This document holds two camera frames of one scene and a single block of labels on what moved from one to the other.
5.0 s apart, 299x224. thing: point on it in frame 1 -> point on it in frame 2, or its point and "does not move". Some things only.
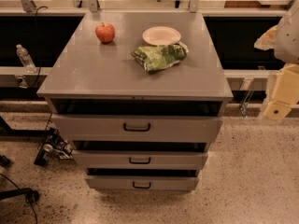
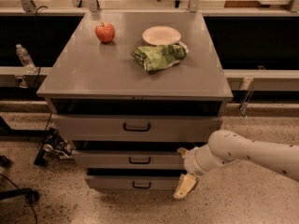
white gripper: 288,41 -> 190,163
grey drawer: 139,160 does not move
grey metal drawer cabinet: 141,94 does not move
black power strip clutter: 53,144 does not move
